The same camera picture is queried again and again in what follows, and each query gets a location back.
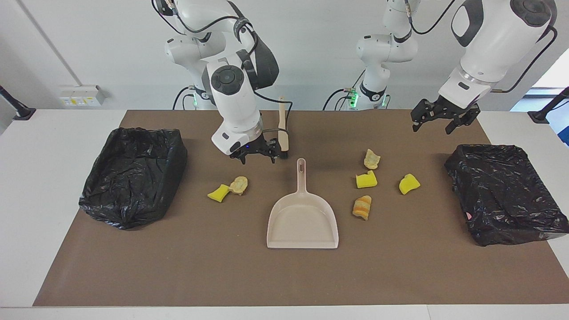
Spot pale toy pastry piece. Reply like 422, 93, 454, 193
364, 148, 381, 170
228, 176, 248, 196

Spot beige hand brush black bristles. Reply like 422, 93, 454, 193
277, 96, 290, 160

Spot yellow green sponge piece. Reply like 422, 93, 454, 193
356, 170, 378, 189
399, 173, 421, 195

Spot beige plastic dustpan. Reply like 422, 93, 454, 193
266, 158, 339, 249

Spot orange striped toy croissant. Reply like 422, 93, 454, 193
352, 195, 373, 221

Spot black bag bin pink spot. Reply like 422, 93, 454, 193
444, 144, 569, 247

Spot black bag lined bin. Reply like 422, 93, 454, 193
79, 127, 188, 230

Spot blue background object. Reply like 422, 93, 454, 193
553, 116, 569, 146

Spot bright window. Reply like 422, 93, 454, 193
531, 58, 569, 89

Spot brown table mat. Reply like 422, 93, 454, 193
32, 110, 569, 307

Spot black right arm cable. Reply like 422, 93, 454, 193
151, 0, 294, 134

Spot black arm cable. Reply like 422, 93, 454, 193
402, 0, 558, 94
151, 0, 294, 134

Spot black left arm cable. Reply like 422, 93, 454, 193
402, 0, 558, 94

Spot white wall socket box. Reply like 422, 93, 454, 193
59, 85, 108, 108

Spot white wall cable duct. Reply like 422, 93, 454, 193
17, 0, 84, 87

